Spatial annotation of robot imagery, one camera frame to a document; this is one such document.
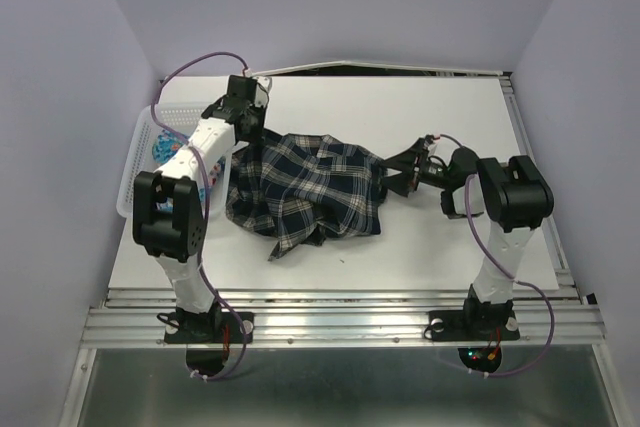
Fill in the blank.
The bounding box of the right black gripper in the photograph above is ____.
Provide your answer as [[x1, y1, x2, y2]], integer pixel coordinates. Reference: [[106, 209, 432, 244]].
[[375, 137, 453, 196]]

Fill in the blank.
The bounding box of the navy plaid skirt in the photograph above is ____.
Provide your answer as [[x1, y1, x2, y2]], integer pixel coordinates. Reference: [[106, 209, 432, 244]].
[[226, 130, 387, 261]]

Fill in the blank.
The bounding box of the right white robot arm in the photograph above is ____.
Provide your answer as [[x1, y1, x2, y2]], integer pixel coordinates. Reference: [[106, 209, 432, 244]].
[[382, 135, 554, 342]]

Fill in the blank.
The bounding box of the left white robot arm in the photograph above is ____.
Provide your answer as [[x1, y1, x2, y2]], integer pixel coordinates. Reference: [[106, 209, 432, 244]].
[[132, 76, 269, 344]]

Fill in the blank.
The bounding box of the blue floral skirt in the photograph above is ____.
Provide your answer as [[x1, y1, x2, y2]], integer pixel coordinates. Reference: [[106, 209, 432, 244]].
[[151, 129, 226, 201]]

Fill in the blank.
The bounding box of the white plastic basket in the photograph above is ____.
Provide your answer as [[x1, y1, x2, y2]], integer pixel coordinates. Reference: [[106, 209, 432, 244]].
[[116, 102, 234, 221]]

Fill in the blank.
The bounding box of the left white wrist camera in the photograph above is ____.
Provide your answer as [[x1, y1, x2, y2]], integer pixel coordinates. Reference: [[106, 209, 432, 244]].
[[248, 77, 272, 109]]

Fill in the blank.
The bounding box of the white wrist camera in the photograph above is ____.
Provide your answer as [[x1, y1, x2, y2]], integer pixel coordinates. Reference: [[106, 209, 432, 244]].
[[248, 77, 272, 109], [423, 134, 440, 155]]

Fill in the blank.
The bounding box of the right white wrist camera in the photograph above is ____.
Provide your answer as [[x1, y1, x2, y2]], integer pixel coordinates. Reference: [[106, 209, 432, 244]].
[[423, 134, 440, 155]]

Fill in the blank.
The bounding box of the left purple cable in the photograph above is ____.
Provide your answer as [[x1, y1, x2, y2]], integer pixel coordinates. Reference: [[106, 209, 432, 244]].
[[149, 50, 254, 382]]

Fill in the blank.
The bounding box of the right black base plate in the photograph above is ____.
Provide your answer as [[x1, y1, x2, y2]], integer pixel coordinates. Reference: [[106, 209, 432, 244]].
[[423, 310, 520, 342]]

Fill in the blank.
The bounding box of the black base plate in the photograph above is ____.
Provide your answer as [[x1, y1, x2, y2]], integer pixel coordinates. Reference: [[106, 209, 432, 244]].
[[423, 310, 520, 342], [156, 311, 254, 345]]

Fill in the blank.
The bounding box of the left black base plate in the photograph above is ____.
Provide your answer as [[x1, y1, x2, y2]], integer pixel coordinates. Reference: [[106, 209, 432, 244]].
[[156, 311, 254, 345]]

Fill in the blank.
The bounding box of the aluminium mounting rail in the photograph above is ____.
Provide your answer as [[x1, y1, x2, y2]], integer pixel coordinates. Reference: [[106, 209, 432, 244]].
[[80, 287, 606, 349]]

